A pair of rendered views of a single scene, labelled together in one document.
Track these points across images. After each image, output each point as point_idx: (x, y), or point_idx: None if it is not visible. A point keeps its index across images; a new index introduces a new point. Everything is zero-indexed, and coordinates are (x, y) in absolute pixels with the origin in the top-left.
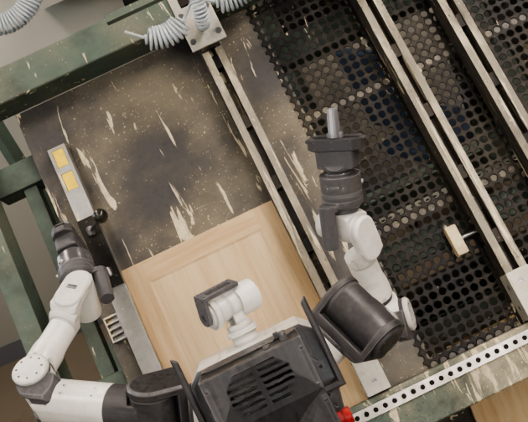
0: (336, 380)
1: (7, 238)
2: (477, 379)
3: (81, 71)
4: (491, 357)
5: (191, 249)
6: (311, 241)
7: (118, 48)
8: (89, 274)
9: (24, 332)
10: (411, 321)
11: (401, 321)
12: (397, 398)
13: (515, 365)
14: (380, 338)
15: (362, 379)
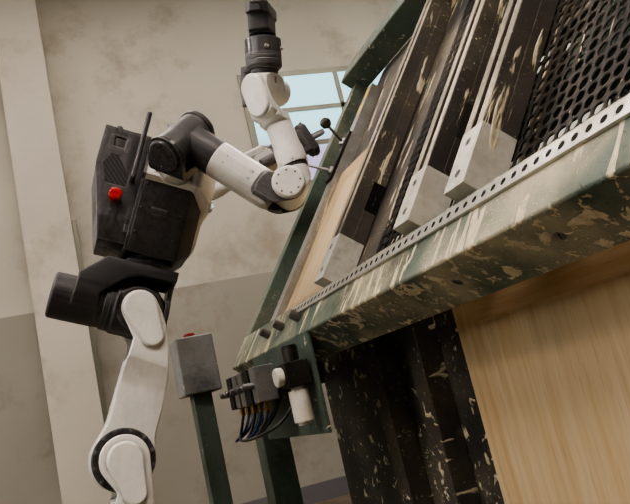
0: (143, 178)
1: (336, 150)
2: (352, 290)
3: (392, 26)
4: (365, 269)
5: (361, 158)
6: (373, 143)
7: (402, 2)
8: (260, 145)
9: (301, 207)
10: (272, 183)
11: (257, 177)
12: (323, 292)
13: (371, 282)
14: (147, 145)
15: (320, 266)
